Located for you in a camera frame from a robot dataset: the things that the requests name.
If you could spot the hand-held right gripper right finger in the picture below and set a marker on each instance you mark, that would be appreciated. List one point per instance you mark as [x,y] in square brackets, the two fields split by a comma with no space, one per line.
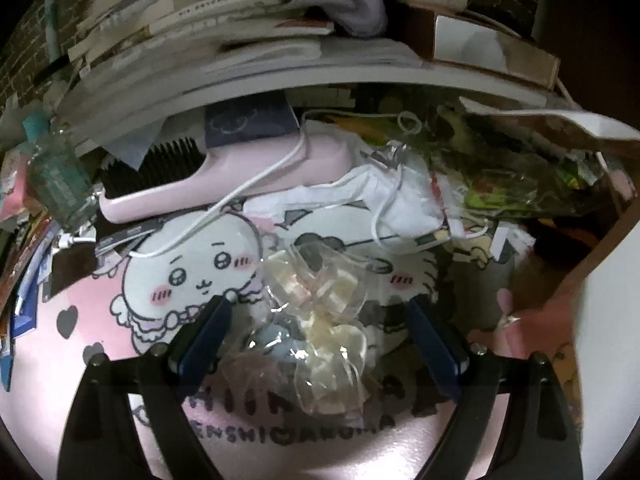
[435,345]

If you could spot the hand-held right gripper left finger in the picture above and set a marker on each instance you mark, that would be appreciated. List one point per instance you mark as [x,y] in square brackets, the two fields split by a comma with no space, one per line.
[205,340]

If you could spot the clear bag of bows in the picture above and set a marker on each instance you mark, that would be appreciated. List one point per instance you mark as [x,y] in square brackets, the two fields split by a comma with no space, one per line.
[320,320]

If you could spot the pink printed desk mat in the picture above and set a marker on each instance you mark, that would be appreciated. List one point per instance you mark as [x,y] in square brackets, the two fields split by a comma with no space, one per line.
[200,270]

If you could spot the white face mask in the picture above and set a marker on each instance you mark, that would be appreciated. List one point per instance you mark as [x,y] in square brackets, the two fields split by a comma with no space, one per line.
[395,200]

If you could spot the pink hair brush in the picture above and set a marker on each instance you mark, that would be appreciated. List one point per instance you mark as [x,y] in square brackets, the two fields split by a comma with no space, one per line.
[225,170]

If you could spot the clear plastic bag clutter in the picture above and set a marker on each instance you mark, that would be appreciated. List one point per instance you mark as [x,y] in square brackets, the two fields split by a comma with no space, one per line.
[500,180]

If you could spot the pile of stationery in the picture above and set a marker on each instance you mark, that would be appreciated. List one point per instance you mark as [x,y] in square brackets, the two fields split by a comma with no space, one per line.
[25,270]

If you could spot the teal cap bottle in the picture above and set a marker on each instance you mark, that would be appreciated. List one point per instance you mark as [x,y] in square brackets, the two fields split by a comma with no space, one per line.
[55,180]

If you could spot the dark blue card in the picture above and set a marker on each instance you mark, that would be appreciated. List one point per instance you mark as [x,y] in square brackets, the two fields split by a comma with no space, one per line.
[247,122]

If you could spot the pink tissue packet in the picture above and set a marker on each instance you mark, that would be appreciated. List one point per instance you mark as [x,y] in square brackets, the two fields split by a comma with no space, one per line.
[12,180]

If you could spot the brown cardboard box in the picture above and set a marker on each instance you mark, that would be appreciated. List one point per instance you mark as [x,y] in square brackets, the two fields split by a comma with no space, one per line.
[480,50]

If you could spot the stack of books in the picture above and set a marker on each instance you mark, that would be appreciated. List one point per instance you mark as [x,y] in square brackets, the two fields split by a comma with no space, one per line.
[200,15]

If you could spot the teal wall pipe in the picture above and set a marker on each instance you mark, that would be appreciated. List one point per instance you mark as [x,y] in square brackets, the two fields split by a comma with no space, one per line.
[50,25]

